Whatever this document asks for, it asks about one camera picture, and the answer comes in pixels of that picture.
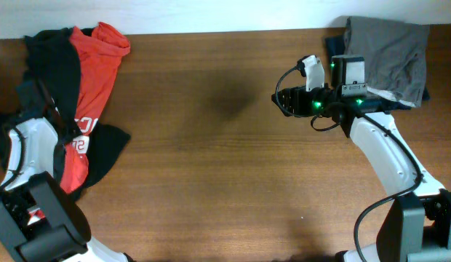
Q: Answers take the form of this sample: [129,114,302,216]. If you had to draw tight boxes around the black t-shirt white letters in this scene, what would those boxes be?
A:
[0,27,83,205]

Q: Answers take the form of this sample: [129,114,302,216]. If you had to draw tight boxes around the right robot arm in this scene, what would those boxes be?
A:
[271,55,451,262]

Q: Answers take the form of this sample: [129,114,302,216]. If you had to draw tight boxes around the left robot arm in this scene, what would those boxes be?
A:
[0,79,132,262]

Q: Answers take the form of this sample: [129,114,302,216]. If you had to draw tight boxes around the black garment under pile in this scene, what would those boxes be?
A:
[70,123,131,201]

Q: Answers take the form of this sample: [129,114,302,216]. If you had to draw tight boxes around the navy folded garment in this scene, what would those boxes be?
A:
[325,31,430,108]

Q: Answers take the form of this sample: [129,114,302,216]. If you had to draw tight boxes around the red t-shirt white print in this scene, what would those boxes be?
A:
[70,22,130,171]

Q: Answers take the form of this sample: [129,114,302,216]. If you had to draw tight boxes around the grey folded garment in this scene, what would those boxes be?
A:
[344,16,430,108]

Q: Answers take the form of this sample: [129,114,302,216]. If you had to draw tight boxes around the right black camera cable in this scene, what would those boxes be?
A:
[274,65,425,262]

